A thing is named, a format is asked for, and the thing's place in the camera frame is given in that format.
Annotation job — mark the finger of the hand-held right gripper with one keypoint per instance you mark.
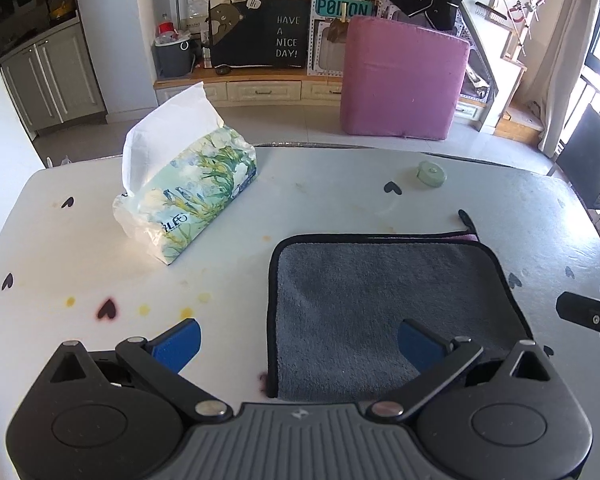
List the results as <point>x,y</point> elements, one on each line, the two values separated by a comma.
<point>588,312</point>

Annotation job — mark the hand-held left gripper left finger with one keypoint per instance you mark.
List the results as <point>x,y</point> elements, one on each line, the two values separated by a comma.
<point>181,341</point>

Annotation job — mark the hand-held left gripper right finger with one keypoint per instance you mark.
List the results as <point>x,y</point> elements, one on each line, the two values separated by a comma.
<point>419,348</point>

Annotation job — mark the grey towel with black trim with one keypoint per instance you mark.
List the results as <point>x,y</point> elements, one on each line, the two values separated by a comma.
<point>380,300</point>

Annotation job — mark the floral tissue pack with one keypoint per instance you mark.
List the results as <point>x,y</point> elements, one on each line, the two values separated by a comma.
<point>200,195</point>

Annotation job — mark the black chair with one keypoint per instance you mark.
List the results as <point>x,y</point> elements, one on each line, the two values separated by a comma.
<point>591,152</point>

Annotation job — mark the small green tape roll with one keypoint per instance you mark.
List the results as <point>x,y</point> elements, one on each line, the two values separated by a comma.
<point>431,175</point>

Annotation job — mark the beige curtain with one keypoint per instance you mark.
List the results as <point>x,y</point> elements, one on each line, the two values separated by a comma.
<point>560,50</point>

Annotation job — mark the low wooden television cabinet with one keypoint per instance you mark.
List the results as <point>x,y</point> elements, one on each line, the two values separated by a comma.
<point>260,89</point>

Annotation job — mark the pink cushion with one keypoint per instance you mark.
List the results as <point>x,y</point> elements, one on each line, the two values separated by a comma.
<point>402,77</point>

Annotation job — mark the grey bin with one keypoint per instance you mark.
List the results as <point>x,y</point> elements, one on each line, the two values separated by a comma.
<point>172,60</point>

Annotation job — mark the wooden staircase with railing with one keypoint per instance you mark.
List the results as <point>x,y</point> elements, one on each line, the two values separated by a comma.
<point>505,35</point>

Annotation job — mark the grey-green cupboard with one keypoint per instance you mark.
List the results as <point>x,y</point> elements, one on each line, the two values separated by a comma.
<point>50,77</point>

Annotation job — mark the black printed television cover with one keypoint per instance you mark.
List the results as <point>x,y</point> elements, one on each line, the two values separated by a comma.
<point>265,35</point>

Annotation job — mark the clear plastic jug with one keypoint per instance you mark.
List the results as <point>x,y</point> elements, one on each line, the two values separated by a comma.
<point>197,16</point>

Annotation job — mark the teal sign plate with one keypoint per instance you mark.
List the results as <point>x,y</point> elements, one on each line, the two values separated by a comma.
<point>330,7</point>

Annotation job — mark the white perforated frame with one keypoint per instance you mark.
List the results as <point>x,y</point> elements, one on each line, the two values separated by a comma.
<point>316,45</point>

